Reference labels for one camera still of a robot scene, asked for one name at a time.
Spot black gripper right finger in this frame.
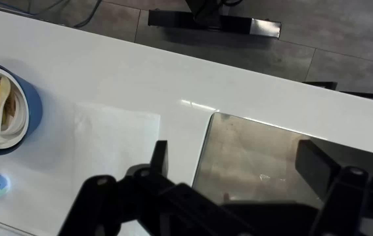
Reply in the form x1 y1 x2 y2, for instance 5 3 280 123
294 139 342 207

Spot black floor cable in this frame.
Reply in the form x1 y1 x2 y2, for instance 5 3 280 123
0 0 105 30

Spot stainless steel sink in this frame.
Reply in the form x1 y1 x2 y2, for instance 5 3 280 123
192 112 373 236

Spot blue and white bowl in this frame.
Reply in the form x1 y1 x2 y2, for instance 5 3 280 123
0 66 44 155

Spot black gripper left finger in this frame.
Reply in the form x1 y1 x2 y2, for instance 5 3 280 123
150 140 168 176

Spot black metal stand base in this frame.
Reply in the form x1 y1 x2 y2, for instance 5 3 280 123
149 11 281 40

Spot cream plastic spoon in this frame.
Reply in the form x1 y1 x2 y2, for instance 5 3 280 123
0 78 11 135

